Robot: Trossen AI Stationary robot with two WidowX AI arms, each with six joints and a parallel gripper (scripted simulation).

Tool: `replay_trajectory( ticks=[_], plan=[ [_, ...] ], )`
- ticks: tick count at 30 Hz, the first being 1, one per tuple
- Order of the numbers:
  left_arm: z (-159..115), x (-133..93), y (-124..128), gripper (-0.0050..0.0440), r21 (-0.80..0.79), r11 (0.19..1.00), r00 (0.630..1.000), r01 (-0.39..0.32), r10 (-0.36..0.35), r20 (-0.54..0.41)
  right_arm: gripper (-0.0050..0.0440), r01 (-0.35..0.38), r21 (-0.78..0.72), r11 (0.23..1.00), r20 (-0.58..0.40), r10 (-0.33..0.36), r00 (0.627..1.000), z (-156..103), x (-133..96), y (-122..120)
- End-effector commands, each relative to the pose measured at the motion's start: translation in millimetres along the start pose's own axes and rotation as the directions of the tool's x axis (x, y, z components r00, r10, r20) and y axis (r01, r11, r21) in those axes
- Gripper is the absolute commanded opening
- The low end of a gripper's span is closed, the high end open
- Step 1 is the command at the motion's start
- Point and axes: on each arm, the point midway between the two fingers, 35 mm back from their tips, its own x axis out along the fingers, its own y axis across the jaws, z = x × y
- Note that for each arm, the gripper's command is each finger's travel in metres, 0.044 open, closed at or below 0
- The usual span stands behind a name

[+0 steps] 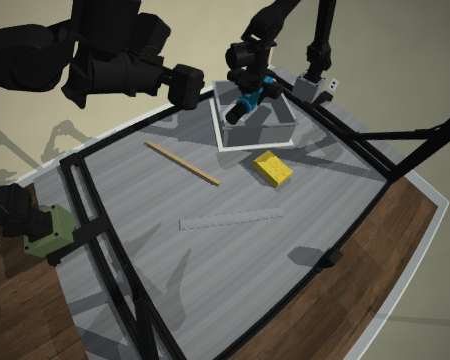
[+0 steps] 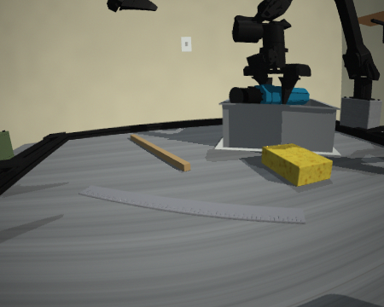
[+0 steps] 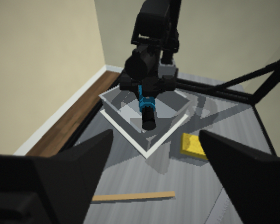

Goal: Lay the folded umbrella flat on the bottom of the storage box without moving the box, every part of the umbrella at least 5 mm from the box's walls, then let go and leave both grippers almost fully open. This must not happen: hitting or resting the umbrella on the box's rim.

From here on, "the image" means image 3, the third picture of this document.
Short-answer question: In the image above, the white outline strip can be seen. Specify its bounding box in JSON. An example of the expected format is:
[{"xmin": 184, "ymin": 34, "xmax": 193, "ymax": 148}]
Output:
[{"xmin": 100, "ymin": 109, "xmax": 188, "ymax": 158}]

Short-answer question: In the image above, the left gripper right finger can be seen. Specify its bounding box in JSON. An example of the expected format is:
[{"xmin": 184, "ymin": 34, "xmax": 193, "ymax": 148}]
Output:
[{"xmin": 198, "ymin": 130, "xmax": 280, "ymax": 224}]

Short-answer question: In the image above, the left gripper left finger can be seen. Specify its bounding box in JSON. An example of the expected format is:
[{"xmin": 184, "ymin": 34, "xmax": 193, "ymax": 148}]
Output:
[{"xmin": 0, "ymin": 129, "xmax": 113, "ymax": 224}]

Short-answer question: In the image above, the yellow sponge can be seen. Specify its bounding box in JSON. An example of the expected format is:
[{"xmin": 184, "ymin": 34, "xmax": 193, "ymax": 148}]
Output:
[{"xmin": 180, "ymin": 133, "xmax": 208, "ymax": 160}]

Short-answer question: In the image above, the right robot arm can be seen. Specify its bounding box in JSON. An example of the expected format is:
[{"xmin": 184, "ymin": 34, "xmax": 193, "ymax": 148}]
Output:
[{"xmin": 125, "ymin": 0, "xmax": 182, "ymax": 97}]

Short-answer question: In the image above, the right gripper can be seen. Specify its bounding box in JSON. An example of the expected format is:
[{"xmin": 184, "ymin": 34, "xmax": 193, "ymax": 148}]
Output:
[{"xmin": 119, "ymin": 64, "xmax": 176, "ymax": 101}]

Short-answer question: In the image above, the tan wooden stick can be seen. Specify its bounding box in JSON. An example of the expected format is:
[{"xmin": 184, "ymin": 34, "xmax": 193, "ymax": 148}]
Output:
[{"xmin": 92, "ymin": 191, "xmax": 175, "ymax": 201}]

